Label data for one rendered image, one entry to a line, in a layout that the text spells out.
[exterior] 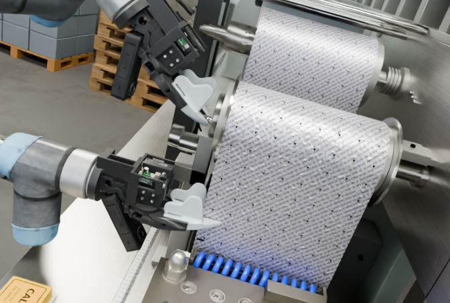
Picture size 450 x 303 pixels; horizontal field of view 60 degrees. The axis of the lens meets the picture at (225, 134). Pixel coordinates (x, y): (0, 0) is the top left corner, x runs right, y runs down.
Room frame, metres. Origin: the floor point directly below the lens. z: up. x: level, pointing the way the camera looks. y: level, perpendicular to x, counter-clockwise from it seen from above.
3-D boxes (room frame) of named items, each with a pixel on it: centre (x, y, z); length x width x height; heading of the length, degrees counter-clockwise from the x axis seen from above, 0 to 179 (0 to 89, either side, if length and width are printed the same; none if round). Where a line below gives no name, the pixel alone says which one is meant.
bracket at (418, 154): (0.58, -0.29, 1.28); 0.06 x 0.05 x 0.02; 88
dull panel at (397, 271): (1.65, -0.37, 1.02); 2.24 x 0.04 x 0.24; 178
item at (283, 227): (0.52, -0.12, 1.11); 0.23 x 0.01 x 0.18; 88
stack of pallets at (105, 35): (3.87, 0.82, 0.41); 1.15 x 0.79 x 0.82; 78
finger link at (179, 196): (0.54, 0.01, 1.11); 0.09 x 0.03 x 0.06; 89
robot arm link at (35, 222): (0.55, 0.29, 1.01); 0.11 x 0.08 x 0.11; 30
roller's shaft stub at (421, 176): (0.58, -0.29, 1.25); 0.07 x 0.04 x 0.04; 88
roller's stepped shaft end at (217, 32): (0.84, 0.08, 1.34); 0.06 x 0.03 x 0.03; 88
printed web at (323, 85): (0.71, -0.12, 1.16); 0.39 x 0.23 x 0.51; 178
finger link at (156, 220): (0.50, 0.06, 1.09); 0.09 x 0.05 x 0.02; 87
